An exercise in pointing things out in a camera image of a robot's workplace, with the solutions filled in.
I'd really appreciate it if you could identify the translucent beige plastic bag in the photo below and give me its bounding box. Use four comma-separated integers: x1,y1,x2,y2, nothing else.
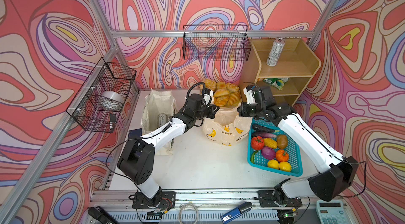
202,108,252,147

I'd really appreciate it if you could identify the white energy drink can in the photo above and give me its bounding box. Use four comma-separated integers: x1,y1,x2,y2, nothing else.
158,113,169,127

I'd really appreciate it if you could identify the white canvas tote bag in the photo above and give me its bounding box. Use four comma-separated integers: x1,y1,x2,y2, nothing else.
140,89,177,156

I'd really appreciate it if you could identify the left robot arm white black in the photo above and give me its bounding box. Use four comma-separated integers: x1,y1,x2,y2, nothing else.
117,82,219,201

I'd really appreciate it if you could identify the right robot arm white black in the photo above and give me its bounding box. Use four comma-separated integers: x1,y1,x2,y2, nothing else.
237,85,359,204

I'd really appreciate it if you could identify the striped croissant bread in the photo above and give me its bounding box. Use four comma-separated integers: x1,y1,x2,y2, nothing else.
227,92,241,106

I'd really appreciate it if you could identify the sugared bread roll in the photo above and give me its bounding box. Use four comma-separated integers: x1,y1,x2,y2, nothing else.
202,78,217,91

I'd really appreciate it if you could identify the dark toy eggplant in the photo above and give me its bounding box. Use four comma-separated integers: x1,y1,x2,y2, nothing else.
252,124,278,133

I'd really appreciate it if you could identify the oval bread bun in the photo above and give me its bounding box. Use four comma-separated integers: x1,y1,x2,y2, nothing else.
214,88,230,98

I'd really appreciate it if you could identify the green snack packet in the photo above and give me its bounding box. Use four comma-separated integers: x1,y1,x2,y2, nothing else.
263,77,289,91

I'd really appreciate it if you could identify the yellow bread tray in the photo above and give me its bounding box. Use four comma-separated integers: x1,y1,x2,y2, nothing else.
213,82,241,107

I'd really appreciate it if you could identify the purple toy eggplant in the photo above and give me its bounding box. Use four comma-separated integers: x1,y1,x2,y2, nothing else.
251,132,277,138

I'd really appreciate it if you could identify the red toy tomato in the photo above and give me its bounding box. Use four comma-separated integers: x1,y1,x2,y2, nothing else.
251,136,265,151

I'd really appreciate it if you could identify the yellow toy corn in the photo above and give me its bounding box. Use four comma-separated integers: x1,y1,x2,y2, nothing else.
263,138,278,149

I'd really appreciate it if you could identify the brown toy potato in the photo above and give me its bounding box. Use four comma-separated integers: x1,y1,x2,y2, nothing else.
276,134,289,150

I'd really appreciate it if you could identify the wooden shelf unit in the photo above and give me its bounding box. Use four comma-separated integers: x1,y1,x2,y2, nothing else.
239,39,321,106

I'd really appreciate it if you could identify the purple toy onion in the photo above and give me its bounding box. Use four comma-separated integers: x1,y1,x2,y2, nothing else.
261,146,276,160

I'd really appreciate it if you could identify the orange toy pumpkin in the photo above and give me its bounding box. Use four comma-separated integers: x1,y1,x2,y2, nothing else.
275,149,289,163

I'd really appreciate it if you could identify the silver pink drink can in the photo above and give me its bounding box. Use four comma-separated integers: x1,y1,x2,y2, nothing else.
266,38,285,67

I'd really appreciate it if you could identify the yellow toy lemon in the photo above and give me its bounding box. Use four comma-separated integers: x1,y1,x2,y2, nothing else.
278,162,292,172
267,159,279,170

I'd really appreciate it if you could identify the teal plastic basket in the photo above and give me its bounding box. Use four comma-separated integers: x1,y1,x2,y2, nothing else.
247,119,303,177

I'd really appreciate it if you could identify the dark blue notebook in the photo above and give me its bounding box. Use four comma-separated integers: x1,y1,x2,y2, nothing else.
127,128,142,140

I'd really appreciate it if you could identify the yellow toy lemon right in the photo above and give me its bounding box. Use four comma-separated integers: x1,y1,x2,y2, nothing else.
278,162,292,172

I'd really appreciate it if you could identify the silver tape roll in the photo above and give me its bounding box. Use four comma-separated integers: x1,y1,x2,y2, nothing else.
100,91,124,111

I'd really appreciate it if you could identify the blue black handheld tool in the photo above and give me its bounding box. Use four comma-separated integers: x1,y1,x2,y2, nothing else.
221,202,253,224

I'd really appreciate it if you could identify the white calculator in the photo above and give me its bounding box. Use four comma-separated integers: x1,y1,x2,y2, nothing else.
316,200,349,224

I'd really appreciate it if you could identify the black wire basket back wall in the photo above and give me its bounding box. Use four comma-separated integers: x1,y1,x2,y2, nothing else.
182,23,251,61

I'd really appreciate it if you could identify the black wire basket wall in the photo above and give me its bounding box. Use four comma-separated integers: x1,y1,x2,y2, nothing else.
182,23,251,61
66,58,136,133

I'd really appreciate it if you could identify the coiled white cable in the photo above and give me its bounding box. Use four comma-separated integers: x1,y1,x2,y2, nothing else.
178,202,199,224

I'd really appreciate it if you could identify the black wire basket left wall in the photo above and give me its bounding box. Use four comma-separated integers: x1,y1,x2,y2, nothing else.
66,58,136,133

